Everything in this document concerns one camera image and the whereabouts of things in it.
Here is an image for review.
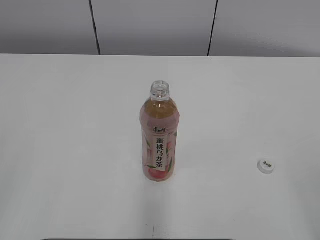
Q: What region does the peach oolong tea bottle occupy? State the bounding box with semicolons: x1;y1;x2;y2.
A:
139;80;180;182

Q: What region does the white bottle cap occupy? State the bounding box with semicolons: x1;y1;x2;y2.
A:
257;158;275;175

